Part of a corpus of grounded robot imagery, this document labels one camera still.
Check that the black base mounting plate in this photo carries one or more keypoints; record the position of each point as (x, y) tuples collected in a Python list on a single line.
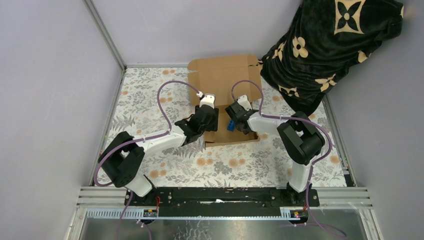
[(223, 201)]

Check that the small blue block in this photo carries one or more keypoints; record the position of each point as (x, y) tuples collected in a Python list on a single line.
[(231, 126)]

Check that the black floral blanket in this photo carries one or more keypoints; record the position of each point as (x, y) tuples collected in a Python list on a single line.
[(324, 40)]

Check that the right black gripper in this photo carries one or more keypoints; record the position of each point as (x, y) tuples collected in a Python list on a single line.
[(248, 111)]

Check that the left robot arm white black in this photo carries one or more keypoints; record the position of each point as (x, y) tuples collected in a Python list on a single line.
[(122, 159)]

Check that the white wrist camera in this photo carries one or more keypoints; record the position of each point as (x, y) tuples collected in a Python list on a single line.
[(243, 101), (207, 99)]

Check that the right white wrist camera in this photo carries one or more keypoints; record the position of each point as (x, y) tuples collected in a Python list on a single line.
[(243, 101)]

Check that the floral patterned table mat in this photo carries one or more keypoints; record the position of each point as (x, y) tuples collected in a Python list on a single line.
[(150, 98)]

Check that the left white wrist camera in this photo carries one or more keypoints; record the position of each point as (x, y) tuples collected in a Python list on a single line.
[(207, 99)]

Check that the aluminium frame rail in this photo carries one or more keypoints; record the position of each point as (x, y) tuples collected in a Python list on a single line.
[(329, 197)]

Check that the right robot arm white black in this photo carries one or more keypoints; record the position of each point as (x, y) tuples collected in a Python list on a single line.
[(301, 138)]

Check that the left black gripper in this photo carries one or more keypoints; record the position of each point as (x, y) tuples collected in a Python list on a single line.
[(213, 126)]

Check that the brown cardboard box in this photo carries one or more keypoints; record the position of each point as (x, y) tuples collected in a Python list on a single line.
[(217, 75)]

